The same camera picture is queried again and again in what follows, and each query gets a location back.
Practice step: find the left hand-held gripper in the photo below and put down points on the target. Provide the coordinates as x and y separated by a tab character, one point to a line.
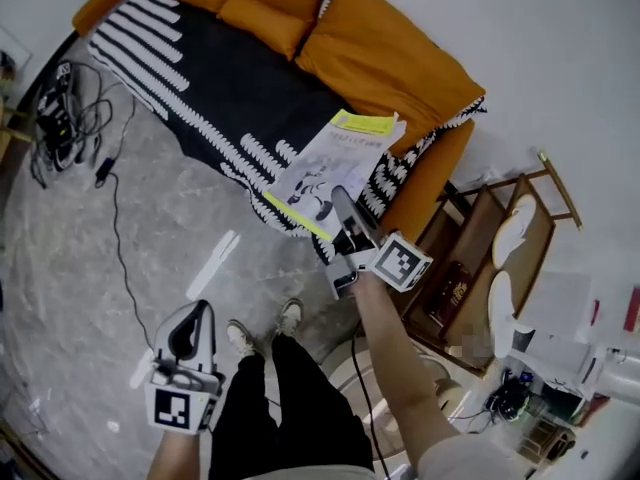
172	410

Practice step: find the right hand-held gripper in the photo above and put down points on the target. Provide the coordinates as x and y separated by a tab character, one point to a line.
400	263

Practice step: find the white and yellow book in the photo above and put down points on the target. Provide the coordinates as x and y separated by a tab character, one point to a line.
325	168

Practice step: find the orange sofa seat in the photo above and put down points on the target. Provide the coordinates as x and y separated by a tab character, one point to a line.
390	53

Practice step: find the person's right forearm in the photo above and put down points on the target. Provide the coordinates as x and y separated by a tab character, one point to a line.
395	358

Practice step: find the person's left forearm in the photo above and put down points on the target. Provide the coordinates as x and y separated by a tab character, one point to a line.
175	455

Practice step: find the person's left shoe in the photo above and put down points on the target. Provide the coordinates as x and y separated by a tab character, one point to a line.
241	337

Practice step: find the person's shoe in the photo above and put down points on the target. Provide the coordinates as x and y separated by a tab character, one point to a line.
290	315
241	337

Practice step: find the short white flat stick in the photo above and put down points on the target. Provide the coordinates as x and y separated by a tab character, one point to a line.
141	370

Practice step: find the long white flat stick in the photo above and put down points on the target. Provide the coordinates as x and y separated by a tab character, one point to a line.
212	265

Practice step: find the person's right shoe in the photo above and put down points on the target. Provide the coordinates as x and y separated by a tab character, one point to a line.
290	315

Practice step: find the dark red box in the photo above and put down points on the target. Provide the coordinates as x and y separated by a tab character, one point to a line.
450	293

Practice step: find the person's black trousers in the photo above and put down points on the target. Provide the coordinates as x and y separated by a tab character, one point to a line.
295	408

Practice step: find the brown wooden rack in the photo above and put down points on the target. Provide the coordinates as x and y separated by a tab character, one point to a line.
480	248

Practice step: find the round beige stool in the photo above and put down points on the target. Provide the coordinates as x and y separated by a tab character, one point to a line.
350	368

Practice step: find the large orange back cushion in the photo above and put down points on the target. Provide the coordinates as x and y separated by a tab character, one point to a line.
390	63

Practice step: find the white slipper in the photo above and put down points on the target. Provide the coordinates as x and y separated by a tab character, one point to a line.
501	313

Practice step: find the black power adapter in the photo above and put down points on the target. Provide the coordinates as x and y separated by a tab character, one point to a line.
104	172

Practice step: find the black and white striped blanket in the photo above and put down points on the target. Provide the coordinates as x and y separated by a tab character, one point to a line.
235	88

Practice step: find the white paper sheet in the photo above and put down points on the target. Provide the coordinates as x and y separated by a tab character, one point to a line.
557	298

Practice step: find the small orange cushion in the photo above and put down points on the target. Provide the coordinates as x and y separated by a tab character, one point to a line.
270	20

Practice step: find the white boxes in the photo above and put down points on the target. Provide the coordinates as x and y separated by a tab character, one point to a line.
560	353

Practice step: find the red flat object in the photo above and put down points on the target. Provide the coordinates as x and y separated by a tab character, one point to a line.
633	309

